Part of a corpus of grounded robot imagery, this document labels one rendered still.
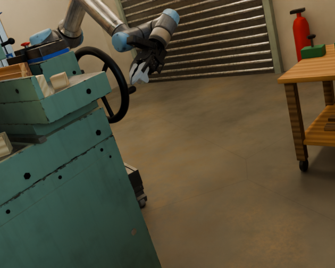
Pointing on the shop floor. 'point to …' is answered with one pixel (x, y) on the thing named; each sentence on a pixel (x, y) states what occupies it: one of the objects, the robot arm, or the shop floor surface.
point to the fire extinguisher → (300, 32)
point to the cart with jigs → (334, 53)
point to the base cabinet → (74, 219)
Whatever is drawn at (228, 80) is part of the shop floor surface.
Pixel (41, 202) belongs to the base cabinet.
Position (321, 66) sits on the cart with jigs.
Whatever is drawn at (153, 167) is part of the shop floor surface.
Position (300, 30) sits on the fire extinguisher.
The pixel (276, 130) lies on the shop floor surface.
